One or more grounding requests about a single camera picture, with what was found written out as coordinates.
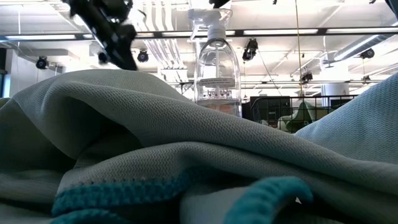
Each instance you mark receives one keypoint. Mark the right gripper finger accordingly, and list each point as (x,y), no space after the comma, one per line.
(219,2)

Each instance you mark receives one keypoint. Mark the blue microfiber towel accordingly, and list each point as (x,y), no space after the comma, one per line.
(155,130)

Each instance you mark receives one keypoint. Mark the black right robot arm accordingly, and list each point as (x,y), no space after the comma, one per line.
(393,6)

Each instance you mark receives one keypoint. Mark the clear plastic cup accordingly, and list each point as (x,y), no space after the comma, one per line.
(217,68)

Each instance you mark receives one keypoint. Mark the silver ceiling duct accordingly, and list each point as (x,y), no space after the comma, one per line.
(357,46)

